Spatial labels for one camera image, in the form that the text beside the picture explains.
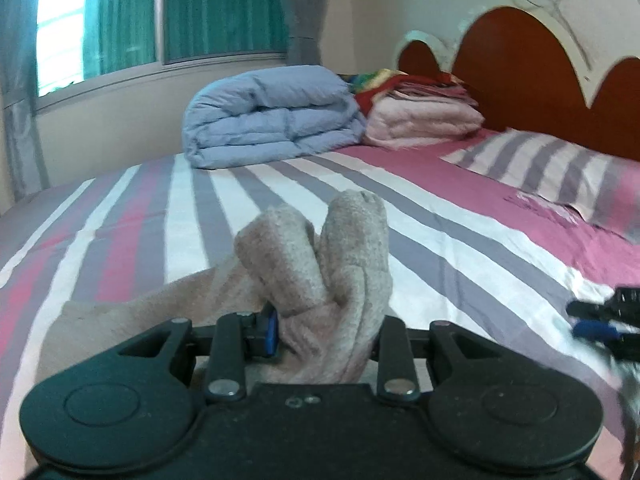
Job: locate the grey curtain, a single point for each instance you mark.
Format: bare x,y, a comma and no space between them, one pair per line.
305,5
17,110

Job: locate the striped pillow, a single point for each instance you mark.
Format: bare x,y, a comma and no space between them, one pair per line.
550,175

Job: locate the folded pink blanket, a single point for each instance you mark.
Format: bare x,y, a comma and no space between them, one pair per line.
420,120

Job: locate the colourful folded blanket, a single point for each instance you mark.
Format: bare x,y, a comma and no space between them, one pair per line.
385,82

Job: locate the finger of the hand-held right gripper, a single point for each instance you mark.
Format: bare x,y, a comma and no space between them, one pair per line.
592,309
596,331

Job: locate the red wooden headboard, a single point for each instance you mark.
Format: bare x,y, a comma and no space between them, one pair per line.
520,70

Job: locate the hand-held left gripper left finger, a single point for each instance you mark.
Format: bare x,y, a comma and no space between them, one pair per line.
270,332

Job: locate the folded light blue duvet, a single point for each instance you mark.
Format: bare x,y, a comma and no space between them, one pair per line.
270,115

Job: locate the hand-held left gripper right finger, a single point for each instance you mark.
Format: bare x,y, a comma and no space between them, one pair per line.
395,350

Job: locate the grey pants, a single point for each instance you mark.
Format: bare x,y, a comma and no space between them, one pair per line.
345,270

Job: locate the window with green glass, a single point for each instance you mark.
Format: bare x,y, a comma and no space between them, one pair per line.
210,10

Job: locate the striped bed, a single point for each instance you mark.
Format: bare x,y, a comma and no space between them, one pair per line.
450,240

